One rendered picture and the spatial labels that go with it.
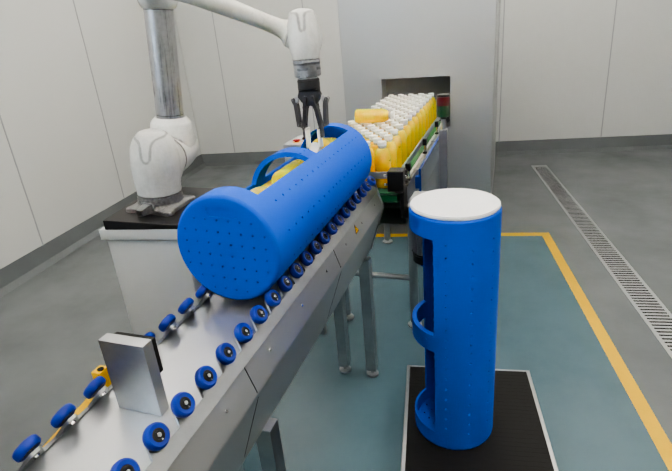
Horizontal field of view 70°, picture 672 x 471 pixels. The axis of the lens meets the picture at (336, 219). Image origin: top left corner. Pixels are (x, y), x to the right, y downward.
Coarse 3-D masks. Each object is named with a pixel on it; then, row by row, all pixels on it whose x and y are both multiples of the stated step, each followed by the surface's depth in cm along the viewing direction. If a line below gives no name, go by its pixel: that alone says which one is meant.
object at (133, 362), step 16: (112, 336) 87; (128, 336) 87; (144, 336) 88; (112, 352) 87; (128, 352) 85; (144, 352) 84; (112, 368) 88; (128, 368) 87; (144, 368) 85; (160, 368) 89; (112, 384) 90; (128, 384) 89; (144, 384) 87; (160, 384) 88; (128, 400) 90; (144, 400) 89; (160, 400) 88
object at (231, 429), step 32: (352, 224) 175; (352, 256) 172; (320, 288) 142; (192, 320) 119; (224, 320) 118; (288, 320) 123; (320, 320) 153; (160, 352) 108; (192, 352) 107; (256, 352) 109; (288, 352) 121; (192, 384) 97; (256, 384) 106; (288, 384) 138; (96, 416) 91; (128, 416) 90; (160, 416) 89; (224, 416) 95; (256, 416) 112; (64, 448) 84; (96, 448) 83; (128, 448) 83; (192, 448) 86; (224, 448) 93
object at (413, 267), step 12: (432, 144) 285; (420, 156) 260; (408, 192) 218; (384, 204) 248; (396, 204) 251; (384, 216) 236; (396, 216) 235; (408, 216) 220; (384, 228) 371; (408, 228) 247; (384, 240) 377; (408, 240) 250; (408, 252) 253; (372, 276) 265; (384, 276) 262; (396, 276) 260; (408, 276) 258; (348, 288) 274; (348, 300) 276; (348, 312) 279; (408, 324) 268
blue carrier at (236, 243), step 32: (352, 128) 185; (288, 160) 181; (320, 160) 149; (352, 160) 167; (224, 192) 113; (288, 192) 125; (320, 192) 138; (352, 192) 171; (192, 224) 117; (224, 224) 114; (256, 224) 111; (288, 224) 118; (320, 224) 139; (192, 256) 121; (224, 256) 118; (256, 256) 115; (288, 256) 118; (224, 288) 122; (256, 288) 118
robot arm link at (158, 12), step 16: (144, 0) 162; (160, 0) 162; (144, 16) 166; (160, 16) 165; (160, 32) 167; (160, 48) 169; (176, 48) 173; (160, 64) 171; (176, 64) 174; (160, 80) 173; (176, 80) 175; (160, 96) 175; (176, 96) 177; (160, 112) 177; (176, 112) 179; (160, 128) 177; (176, 128) 178; (192, 128) 186; (192, 144) 185; (192, 160) 188
